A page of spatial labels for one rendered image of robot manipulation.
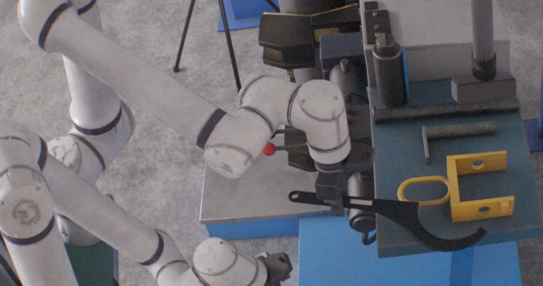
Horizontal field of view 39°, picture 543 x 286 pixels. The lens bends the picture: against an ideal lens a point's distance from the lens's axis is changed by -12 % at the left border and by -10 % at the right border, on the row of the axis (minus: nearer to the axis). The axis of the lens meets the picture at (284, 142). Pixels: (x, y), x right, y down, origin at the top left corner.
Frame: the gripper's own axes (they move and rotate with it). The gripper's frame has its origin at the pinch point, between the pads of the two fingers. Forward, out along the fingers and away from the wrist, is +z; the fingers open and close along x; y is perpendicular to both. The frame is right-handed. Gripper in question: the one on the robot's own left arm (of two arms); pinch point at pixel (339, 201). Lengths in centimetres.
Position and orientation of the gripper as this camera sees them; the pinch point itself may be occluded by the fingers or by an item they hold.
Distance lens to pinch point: 188.8
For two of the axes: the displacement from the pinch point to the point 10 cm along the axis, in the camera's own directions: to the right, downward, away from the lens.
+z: 1.6, 6.8, 7.2
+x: -2.7, 7.3, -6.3
